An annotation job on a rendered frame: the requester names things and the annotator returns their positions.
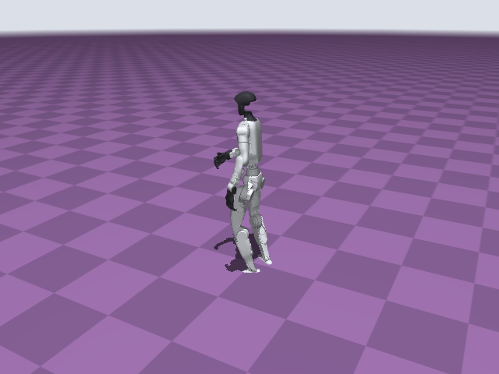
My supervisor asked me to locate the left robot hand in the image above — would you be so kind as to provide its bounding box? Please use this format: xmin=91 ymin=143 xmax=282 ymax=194
xmin=225 ymin=187 xmax=237 ymax=211

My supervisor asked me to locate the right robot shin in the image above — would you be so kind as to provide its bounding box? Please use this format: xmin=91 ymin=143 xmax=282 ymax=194
xmin=251 ymin=214 xmax=270 ymax=261

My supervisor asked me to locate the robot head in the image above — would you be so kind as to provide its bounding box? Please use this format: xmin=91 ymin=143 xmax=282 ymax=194
xmin=234 ymin=91 xmax=257 ymax=122

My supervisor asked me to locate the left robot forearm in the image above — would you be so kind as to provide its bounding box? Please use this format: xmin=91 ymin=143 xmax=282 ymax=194
xmin=227 ymin=156 xmax=245 ymax=192

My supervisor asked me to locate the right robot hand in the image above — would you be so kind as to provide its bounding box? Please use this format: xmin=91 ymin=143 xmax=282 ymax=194
xmin=214 ymin=150 xmax=232 ymax=169

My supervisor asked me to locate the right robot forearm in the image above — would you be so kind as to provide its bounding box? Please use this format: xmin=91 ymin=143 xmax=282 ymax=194
xmin=229 ymin=148 xmax=240 ymax=158

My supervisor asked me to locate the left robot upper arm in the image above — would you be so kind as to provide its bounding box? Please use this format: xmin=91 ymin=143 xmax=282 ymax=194
xmin=236 ymin=124 xmax=250 ymax=167

